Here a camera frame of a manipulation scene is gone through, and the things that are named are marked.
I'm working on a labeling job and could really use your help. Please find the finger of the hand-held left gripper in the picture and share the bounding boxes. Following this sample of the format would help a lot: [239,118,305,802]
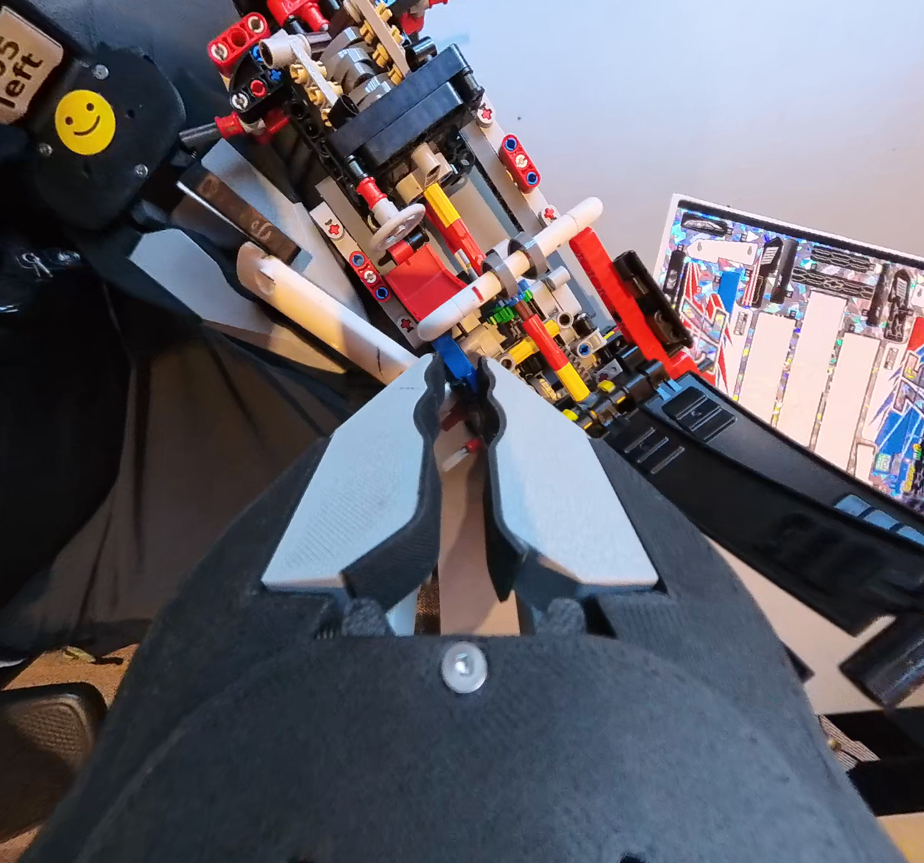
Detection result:
[130,226,355,376]
[189,138,320,266]

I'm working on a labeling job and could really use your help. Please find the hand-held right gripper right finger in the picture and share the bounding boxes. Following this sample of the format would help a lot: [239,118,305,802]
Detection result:
[478,358,661,603]

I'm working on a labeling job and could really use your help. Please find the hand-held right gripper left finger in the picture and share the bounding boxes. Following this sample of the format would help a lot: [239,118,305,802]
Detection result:
[260,352,449,613]

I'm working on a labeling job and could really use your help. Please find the toy brick car model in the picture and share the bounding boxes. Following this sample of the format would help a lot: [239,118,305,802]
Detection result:
[179,0,924,708]

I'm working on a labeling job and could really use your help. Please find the person's grey pants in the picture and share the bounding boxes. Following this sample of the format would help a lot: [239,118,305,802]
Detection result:
[0,0,434,662]

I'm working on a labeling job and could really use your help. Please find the shiny sticker sheet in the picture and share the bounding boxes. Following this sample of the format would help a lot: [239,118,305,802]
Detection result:
[653,193,924,503]

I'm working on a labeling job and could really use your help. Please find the person's black shoe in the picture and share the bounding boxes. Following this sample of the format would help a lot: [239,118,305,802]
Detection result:
[0,683,109,822]

